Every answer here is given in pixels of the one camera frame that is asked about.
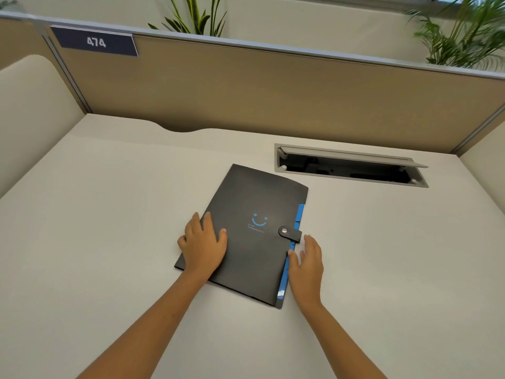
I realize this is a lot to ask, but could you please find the grey desk cable hatch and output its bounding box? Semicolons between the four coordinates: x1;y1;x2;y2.
274;143;429;189

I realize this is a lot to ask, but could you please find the black snap-strap document folder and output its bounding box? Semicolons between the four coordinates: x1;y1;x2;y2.
174;163;309;310

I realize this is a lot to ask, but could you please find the navy desk number sign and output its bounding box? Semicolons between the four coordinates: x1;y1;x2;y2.
50;25;139;57

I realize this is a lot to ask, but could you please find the person's right forearm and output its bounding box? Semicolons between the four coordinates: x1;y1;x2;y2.
299;303;390;379

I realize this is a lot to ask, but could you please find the green potted palm plant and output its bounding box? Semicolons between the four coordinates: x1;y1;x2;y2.
404;0;505;70
148;0;228;38

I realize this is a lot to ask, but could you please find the person's left forearm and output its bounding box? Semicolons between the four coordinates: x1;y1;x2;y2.
76;271;214;379

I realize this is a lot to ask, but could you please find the person's right hand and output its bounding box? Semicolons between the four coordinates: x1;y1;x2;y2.
287;234;324;311

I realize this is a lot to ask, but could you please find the person's left hand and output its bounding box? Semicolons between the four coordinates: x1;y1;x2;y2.
177;211;229;280

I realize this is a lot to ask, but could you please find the beige desk partition panel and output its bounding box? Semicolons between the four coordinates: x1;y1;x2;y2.
0;16;60;71
39;19;505;156

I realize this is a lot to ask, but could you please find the cream side divider panel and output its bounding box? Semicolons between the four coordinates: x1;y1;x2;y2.
459;120;505;216
0;55;86;198

